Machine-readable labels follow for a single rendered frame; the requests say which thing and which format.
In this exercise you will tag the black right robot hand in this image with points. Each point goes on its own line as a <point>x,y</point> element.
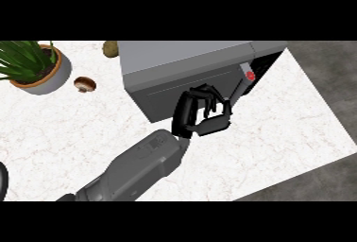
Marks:
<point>187,110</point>

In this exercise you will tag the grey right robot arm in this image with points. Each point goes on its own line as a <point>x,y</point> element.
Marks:
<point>135,167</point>

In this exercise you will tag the grey microwave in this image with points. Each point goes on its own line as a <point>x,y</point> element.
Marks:
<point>187,67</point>

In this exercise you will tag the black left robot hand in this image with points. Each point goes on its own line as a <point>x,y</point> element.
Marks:
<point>2,181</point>

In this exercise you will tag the grey microwave door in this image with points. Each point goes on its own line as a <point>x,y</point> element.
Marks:
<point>187,91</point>

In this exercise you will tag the brown potato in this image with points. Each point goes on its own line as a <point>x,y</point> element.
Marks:
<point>112,48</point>

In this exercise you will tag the potted green plant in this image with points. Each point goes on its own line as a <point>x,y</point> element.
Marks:
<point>29,64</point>

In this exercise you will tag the brown mushroom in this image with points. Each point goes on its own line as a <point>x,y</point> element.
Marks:
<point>85,84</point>

